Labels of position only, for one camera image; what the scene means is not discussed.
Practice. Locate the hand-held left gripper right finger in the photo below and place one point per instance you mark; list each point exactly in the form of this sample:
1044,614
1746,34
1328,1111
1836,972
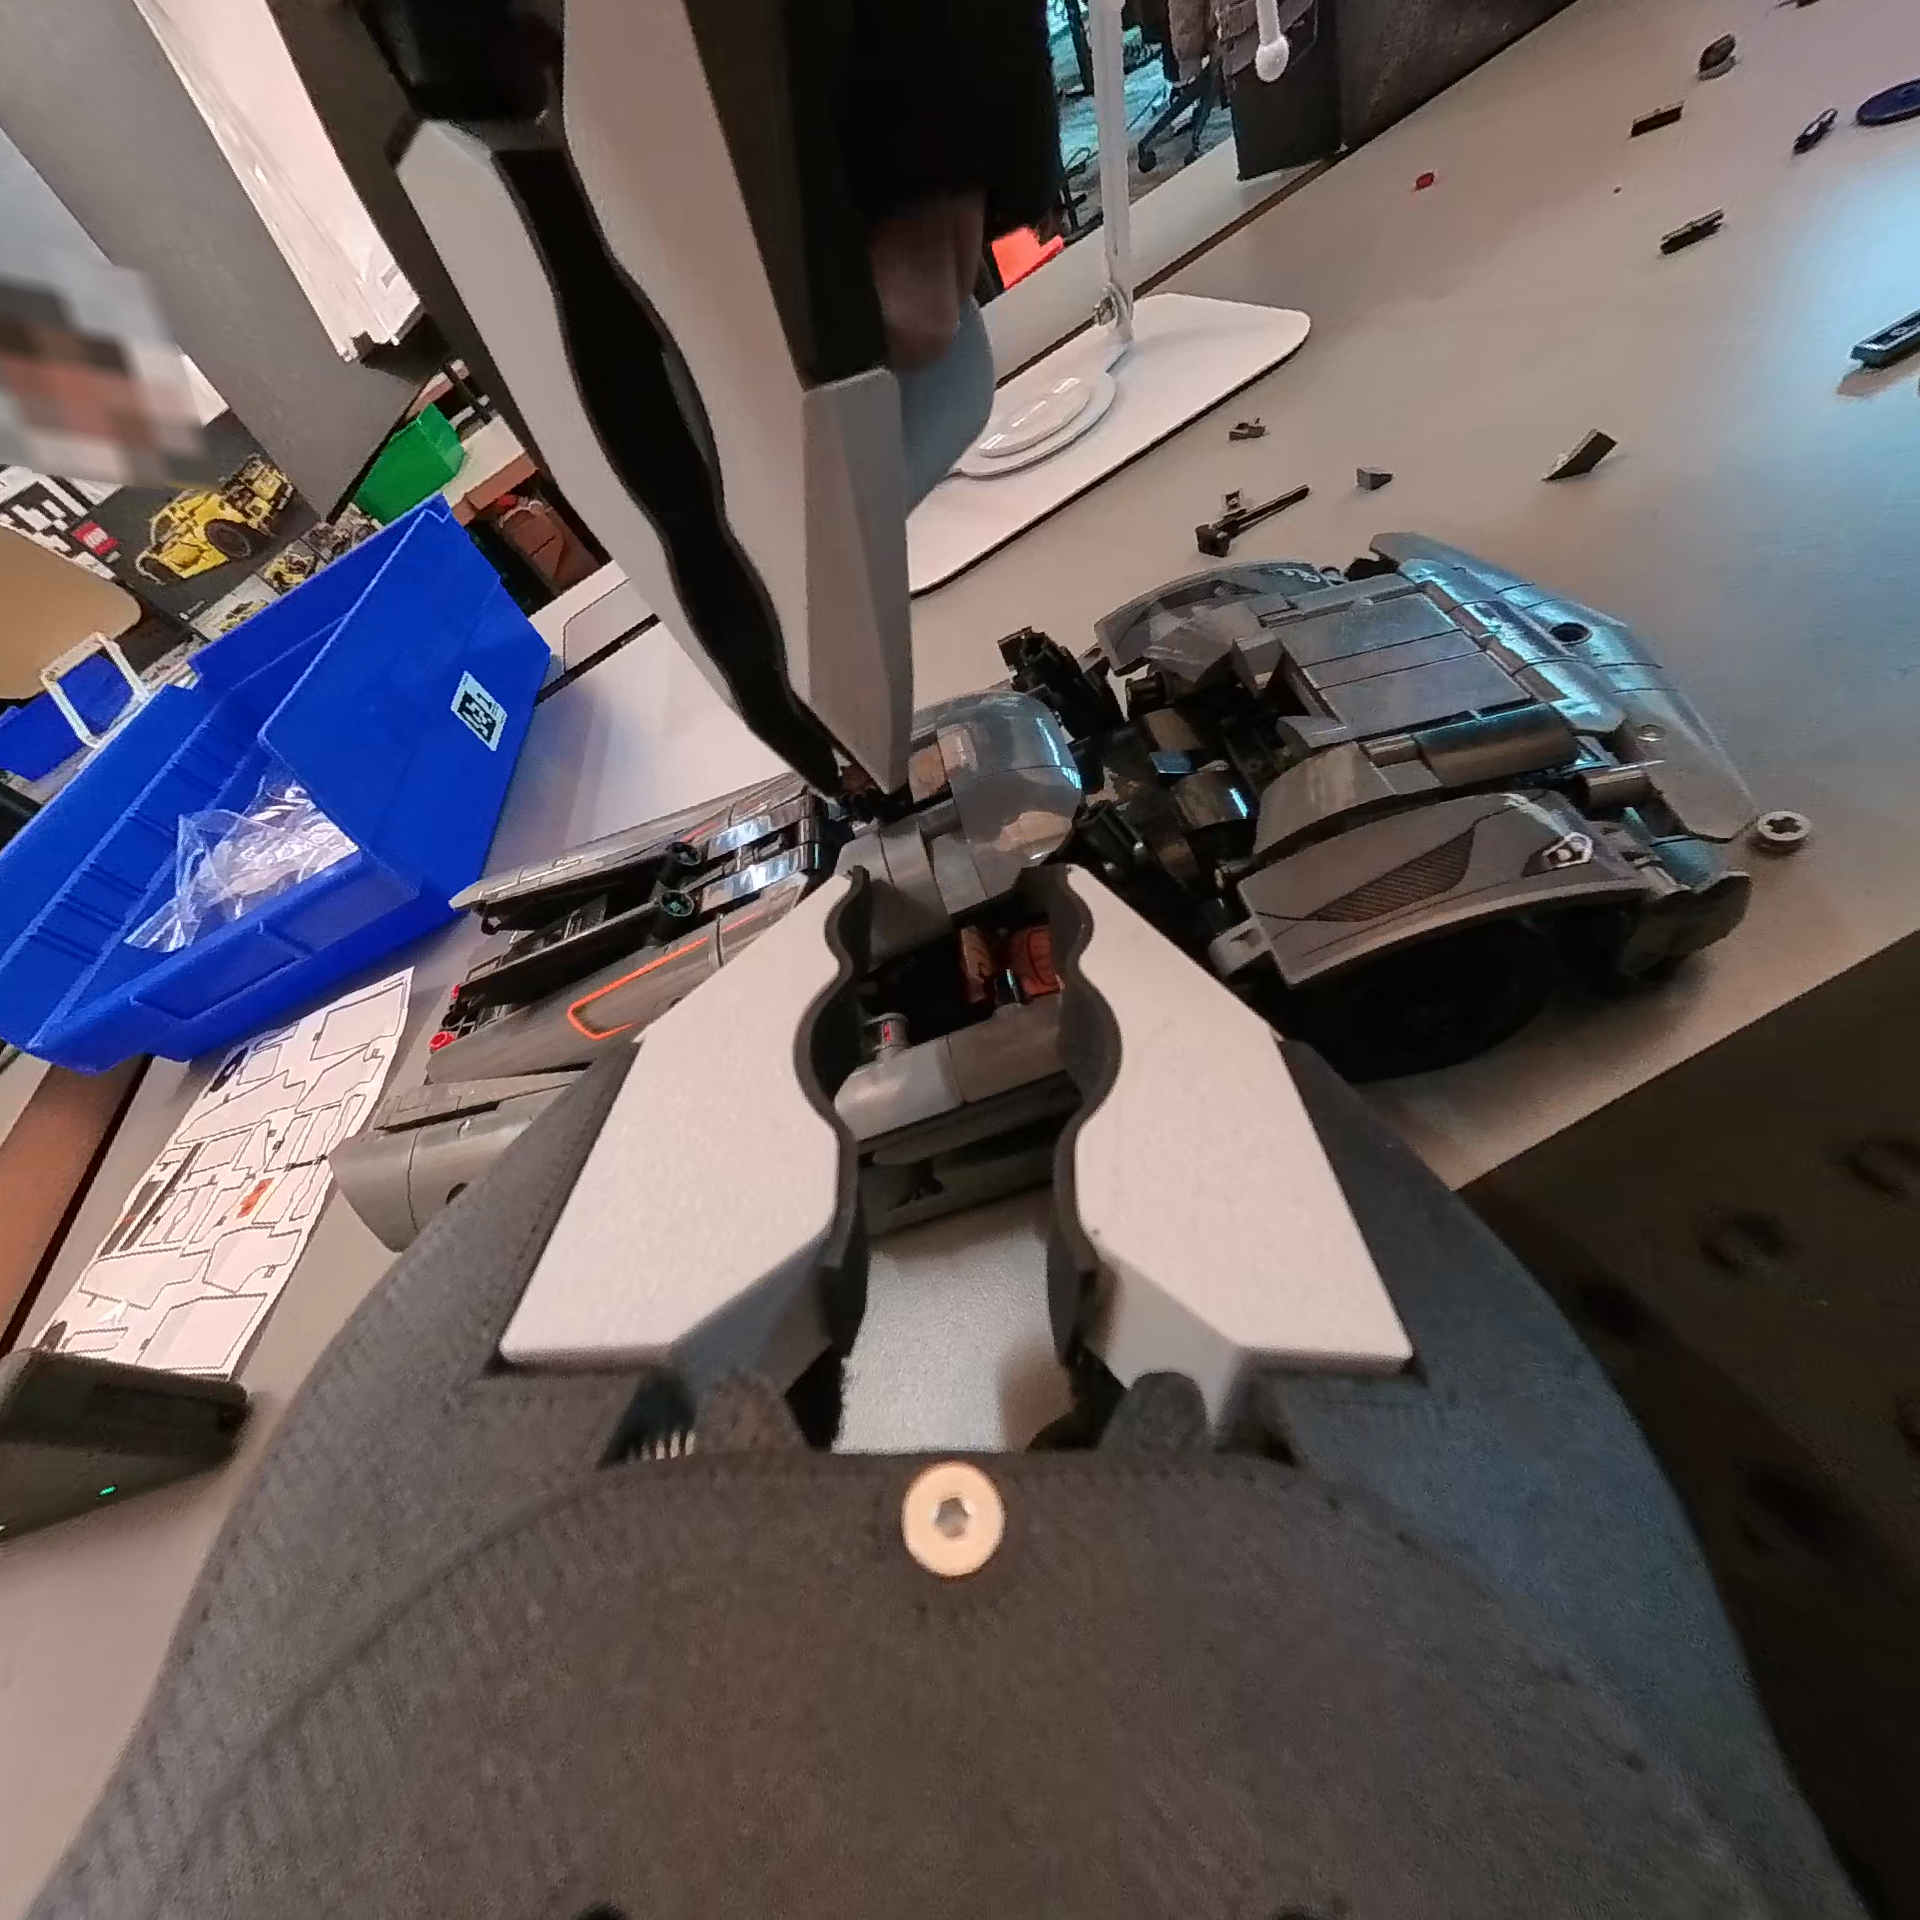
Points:
1244,1201

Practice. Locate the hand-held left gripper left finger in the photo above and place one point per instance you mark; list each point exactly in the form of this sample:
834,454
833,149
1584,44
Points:
674,1201

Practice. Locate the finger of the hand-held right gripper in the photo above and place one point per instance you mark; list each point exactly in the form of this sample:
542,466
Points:
510,301
705,225

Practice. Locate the dark lego car model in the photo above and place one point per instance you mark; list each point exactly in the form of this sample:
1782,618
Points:
1424,720

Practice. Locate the lego box yellow vehicle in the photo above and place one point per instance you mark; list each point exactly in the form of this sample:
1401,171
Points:
211,519

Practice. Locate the black lego axle connector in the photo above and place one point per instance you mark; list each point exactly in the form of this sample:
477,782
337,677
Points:
1219,529

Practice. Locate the grey round lego bush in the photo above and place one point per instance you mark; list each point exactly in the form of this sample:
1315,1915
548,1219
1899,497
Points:
1782,831

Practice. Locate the small black lego pin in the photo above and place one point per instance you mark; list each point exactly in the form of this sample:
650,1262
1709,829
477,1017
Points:
1693,230
1716,57
1656,119
1814,131

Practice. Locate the black lego disc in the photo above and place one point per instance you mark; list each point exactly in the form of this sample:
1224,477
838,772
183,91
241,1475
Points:
1890,103

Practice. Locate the long grey studded lego plate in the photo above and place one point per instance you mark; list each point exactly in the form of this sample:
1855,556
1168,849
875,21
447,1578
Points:
1890,341

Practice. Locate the person's right hand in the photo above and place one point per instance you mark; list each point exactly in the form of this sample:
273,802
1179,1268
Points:
927,285

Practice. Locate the orange plastic object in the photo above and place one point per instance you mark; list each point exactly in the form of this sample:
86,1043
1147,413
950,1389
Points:
1029,252

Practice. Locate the green plastic bin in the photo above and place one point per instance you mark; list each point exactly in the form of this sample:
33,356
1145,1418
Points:
404,472

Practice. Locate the open instruction book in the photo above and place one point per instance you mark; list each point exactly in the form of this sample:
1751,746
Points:
301,180

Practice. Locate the white book stand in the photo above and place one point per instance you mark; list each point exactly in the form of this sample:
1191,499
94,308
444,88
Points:
1171,360

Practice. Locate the blue bin with marker tag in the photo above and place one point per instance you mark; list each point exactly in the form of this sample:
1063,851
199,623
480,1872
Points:
374,674

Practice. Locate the white sticker sheet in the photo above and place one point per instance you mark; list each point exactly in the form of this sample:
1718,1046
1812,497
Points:
225,1201

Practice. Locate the black dimpled fabric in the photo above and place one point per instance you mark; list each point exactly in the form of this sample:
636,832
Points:
1725,1350

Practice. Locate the clear plastic bag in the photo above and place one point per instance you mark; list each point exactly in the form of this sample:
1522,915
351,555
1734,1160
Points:
225,871

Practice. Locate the black device green light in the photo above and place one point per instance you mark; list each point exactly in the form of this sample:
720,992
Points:
104,1425

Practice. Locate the grey lego corner bracket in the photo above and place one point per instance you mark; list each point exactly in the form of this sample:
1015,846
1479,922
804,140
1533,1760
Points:
1583,459

